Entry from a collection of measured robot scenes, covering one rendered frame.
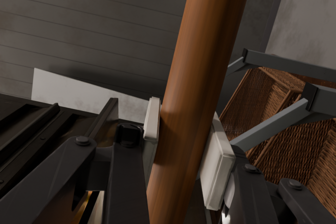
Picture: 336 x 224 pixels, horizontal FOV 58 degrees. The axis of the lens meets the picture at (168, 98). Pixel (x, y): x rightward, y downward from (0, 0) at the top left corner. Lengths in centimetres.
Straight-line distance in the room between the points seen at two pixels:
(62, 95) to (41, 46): 67
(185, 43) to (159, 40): 356
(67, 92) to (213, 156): 360
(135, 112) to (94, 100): 51
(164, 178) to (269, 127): 40
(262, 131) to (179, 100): 41
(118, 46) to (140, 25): 36
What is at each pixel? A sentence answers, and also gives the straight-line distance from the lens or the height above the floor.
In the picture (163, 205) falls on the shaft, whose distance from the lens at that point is 18.
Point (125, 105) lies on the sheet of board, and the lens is 343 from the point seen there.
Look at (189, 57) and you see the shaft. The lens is 15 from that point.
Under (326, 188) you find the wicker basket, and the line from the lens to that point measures 116.
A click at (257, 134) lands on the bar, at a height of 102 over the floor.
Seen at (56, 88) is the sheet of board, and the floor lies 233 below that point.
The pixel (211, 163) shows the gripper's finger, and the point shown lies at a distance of 16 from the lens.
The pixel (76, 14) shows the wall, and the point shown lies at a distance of 386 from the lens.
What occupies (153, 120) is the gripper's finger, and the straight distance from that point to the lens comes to 16.
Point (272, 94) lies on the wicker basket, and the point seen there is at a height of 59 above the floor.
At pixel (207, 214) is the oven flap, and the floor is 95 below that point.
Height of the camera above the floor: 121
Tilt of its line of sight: 3 degrees down
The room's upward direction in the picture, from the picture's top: 78 degrees counter-clockwise
